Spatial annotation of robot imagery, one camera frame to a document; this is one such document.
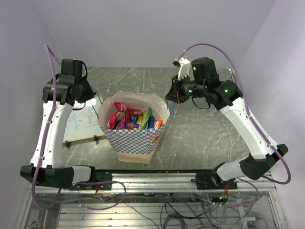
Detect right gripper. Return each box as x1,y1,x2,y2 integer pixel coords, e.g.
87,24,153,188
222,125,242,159
165,72,207,104

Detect blue checkered paper bag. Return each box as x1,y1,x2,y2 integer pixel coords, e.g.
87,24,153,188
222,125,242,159
98,91,175,164

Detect red crisps bag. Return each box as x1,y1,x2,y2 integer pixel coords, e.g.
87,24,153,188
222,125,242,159
114,102,131,122

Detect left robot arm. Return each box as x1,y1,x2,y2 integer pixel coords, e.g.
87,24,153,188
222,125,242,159
20,59,97,189

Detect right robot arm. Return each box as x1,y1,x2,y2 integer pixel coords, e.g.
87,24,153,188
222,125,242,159
165,57,288,189

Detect green yellow candy bag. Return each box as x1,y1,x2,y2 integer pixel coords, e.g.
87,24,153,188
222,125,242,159
139,108,152,130

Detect small whiteboard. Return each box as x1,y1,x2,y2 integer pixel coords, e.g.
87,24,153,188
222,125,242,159
63,95,104,148

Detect orange Fox's candy pack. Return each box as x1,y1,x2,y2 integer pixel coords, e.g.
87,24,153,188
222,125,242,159
154,119,163,129

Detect red snack packet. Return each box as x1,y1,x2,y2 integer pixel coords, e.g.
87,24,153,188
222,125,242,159
127,108,142,116

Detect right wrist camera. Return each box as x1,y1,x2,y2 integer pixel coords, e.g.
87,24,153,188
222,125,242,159
173,57,191,81

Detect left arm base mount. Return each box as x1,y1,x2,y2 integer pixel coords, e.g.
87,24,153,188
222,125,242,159
68,169,112,191

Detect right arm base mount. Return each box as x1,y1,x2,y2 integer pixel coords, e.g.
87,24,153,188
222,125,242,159
191,169,237,190

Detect aluminium frame rail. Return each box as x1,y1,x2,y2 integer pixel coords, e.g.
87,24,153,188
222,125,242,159
26,173,276,194

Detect loose cables under table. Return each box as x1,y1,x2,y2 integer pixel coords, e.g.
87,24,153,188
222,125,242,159
128,193,267,229

